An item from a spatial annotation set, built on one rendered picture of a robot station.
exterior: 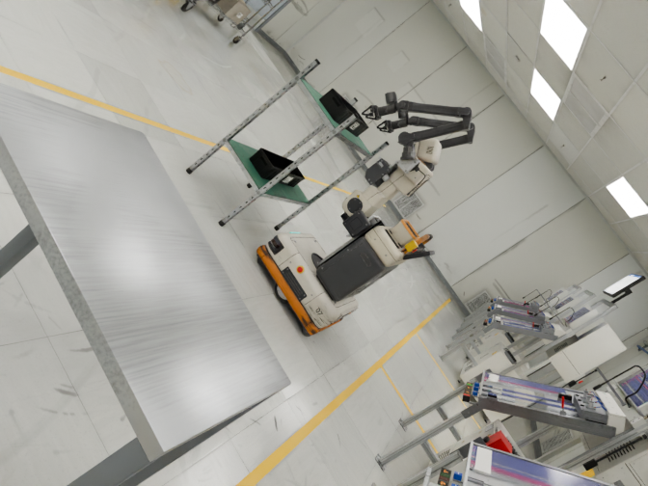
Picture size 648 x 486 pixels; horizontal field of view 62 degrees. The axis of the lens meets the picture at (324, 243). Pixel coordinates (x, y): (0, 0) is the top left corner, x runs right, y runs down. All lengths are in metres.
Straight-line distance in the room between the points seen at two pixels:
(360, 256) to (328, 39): 8.97
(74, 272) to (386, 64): 10.73
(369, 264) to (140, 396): 2.61
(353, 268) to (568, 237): 7.62
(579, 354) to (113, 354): 6.05
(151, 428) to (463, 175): 10.08
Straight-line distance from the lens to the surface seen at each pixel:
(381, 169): 3.47
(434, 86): 11.12
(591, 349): 6.62
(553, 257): 10.61
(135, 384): 0.84
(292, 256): 3.43
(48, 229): 0.92
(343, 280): 3.37
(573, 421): 3.37
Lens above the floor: 1.33
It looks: 15 degrees down
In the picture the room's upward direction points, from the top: 54 degrees clockwise
